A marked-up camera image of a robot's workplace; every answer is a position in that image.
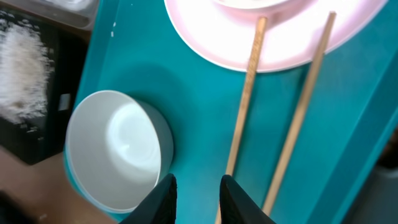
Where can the black tray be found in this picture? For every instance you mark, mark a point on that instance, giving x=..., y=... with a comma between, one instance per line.
x=41, y=67

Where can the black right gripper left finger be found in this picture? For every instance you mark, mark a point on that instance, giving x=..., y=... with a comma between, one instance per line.
x=159, y=207

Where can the wooden chopstick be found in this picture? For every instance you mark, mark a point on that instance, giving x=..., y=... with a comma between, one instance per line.
x=246, y=93
x=299, y=115

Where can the clear plastic bin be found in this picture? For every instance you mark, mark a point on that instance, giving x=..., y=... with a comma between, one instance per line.
x=80, y=14

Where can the right wooden chopstick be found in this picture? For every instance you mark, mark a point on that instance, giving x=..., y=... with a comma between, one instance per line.
x=299, y=115

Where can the large pink plate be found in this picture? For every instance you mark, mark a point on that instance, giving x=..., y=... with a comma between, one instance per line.
x=224, y=35

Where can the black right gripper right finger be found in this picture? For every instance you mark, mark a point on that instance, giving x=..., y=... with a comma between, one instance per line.
x=236, y=205

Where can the left wooden chopstick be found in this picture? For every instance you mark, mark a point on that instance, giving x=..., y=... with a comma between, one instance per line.
x=246, y=93

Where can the grey bowl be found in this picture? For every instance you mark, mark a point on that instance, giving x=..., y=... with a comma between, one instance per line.
x=118, y=149

